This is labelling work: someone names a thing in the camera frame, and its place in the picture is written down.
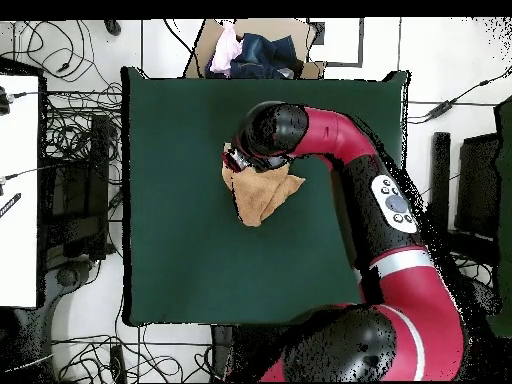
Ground orange terry towel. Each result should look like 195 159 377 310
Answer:
221 143 306 228

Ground dark green tablecloth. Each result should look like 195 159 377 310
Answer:
120 66 409 327

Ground pink garment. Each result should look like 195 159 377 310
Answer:
209 21 244 75

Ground blue jeans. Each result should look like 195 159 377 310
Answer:
205 32 305 80

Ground black floor stand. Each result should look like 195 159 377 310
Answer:
41 114 111 261

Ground cardboard box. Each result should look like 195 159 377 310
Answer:
184 17 327 80

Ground grey stand base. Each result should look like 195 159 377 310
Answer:
463 275 501 321
45 259 95 293

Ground black power adapter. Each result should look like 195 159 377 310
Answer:
423 99 457 119

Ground white desk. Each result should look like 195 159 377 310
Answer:
0 73 41 309

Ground black power strip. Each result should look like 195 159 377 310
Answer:
109 344 127 383

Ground dark green cloth-covered object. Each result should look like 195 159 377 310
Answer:
473 95 512 337

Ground black furniture frame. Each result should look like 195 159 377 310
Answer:
427 131 501 265

